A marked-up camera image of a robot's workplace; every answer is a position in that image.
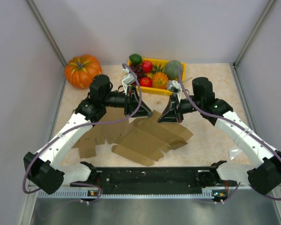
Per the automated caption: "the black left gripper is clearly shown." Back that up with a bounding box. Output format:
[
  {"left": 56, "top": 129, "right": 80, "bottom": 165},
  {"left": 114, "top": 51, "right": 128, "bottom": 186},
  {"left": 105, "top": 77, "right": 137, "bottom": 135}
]
[{"left": 102, "top": 85, "right": 152, "bottom": 118}]

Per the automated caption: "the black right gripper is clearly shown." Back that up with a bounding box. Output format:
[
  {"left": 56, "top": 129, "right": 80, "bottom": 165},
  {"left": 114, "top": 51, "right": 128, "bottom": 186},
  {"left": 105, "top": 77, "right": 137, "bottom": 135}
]
[{"left": 157, "top": 93, "right": 202, "bottom": 124}]

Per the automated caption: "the brown cardboard box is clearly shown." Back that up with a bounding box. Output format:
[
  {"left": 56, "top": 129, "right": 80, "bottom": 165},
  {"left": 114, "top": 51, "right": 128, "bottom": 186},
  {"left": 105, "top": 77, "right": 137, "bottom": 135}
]
[{"left": 111, "top": 110, "right": 193, "bottom": 166}]

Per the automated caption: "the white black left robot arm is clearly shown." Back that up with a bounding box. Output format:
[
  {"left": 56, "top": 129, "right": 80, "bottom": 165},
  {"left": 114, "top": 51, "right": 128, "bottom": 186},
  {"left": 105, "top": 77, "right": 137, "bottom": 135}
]
[{"left": 23, "top": 73, "right": 152, "bottom": 194}]

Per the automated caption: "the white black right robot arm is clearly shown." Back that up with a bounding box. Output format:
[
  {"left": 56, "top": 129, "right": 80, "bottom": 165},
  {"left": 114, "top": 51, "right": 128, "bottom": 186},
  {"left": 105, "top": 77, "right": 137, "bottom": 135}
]
[{"left": 158, "top": 77, "right": 281, "bottom": 195}]

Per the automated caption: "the red apple front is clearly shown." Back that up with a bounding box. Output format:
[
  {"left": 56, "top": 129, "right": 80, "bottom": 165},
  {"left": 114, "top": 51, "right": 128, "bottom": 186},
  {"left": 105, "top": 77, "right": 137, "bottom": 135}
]
[{"left": 139, "top": 77, "right": 152, "bottom": 88}]

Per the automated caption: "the red apple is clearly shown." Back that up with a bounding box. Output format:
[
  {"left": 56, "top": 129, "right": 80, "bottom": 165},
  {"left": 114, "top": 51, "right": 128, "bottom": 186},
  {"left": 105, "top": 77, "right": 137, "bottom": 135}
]
[
  {"left": 139, "top": 77, "right": 152, "bottom": 88},
  {"left": 141, "top": 60, "right": 153, "bottom": 73}
]

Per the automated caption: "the yellow plastic fruit tray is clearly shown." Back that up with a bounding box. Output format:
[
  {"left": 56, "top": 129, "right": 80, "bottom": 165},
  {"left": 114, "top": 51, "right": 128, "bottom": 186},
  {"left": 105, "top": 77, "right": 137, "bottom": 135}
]
[{"left": 127, "top": 54, "right": 186, "bottom": 96}]

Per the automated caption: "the purple grape bunch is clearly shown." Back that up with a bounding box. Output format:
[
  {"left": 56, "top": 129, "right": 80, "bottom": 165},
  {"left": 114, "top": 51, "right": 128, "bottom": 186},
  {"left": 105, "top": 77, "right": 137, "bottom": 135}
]
[{"left": 129, "top": 63, "right": 147, "bottom": 80}]

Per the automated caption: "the red apple rear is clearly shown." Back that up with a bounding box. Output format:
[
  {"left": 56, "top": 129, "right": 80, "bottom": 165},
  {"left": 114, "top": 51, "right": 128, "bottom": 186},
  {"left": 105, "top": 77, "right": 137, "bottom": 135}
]
[{"left": 141, "top": 60, "right": 153, "bottom": 73}]

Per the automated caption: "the dark green lime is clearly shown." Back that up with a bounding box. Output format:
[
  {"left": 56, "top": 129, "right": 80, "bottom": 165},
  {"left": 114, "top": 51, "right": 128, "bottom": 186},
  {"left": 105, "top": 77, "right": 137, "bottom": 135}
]
[{"left": 129, "top": 53, "right": 143, "bottom": 65}]

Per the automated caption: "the green netted melon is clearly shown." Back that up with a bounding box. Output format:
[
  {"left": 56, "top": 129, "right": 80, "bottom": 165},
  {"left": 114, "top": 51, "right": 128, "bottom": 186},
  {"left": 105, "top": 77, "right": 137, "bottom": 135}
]
[{"left": 164, "top": 60, "right": 183, "bottom": 80}]

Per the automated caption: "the orange pumpkin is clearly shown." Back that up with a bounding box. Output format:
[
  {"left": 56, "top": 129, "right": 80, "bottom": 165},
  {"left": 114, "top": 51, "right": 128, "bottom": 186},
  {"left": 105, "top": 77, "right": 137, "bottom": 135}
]
[{"left": 64, "top": 54, "right": 102, "bottom": 89}]

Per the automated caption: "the clear plastic scrap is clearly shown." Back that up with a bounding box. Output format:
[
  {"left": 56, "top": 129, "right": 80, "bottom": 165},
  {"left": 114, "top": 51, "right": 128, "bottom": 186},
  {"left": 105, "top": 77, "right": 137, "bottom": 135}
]
[{"left": 229, "top": 146, "right": 243, "bottom": 160}]

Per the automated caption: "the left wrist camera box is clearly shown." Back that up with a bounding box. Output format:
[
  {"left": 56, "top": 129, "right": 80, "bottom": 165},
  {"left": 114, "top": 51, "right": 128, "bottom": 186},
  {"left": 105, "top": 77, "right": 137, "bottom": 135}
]
[{"left": 122, "top": 73, "right": 137, "bottom": 93}]

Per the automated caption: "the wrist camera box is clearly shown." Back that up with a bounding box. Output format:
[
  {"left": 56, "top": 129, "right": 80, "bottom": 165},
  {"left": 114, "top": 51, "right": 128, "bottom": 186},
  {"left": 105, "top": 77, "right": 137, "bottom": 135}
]
[
  {"left": 167, "top": 80, "right": 182, "bottom": 99},
  {"left": 122, "top": 73, "right": 137, "bottom": 93}
]

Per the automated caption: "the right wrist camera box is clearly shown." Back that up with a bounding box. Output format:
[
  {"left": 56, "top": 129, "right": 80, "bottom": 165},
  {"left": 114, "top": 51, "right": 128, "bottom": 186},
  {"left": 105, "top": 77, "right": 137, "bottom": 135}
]
[{"left": 167, "top": 80, "right": 182, "bottom": 99}]

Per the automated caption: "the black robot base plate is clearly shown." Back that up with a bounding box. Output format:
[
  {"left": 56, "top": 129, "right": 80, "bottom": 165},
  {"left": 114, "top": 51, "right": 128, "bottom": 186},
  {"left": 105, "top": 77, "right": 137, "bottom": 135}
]
[{"left": 70, "top": 164, "right": 229, "bottom": 194}]

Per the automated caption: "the white slotted cable duct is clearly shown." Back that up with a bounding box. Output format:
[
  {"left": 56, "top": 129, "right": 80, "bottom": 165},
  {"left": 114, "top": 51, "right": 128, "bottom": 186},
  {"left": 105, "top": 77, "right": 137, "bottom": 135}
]
[{"left": 37, "top": 188, "right": 228, "bottom": 200}]

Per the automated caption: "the aluminium frame post left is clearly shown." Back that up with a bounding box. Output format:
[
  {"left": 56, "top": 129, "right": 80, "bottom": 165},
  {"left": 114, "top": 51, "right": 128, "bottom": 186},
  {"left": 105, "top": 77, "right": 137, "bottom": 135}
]
[{"left": 25, "top": 0, "right": 67, "bottom": 67}]

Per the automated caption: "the aluminium frame post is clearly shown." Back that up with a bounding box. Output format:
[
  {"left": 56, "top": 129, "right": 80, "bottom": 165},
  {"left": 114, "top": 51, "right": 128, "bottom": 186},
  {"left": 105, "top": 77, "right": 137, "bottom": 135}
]
[
  {"left": 25, "top": 0, "right": 67, "bottom": 67},
  {"left": 232, "top": 0, "right": 277, "bottom": 70}
]

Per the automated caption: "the aluminium frame post right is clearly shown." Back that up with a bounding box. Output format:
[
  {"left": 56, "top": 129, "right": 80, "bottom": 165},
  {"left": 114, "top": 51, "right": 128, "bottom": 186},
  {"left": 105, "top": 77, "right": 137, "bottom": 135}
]
[{"left": 232, "top": 0, "right": 277, "bottom": 70}]

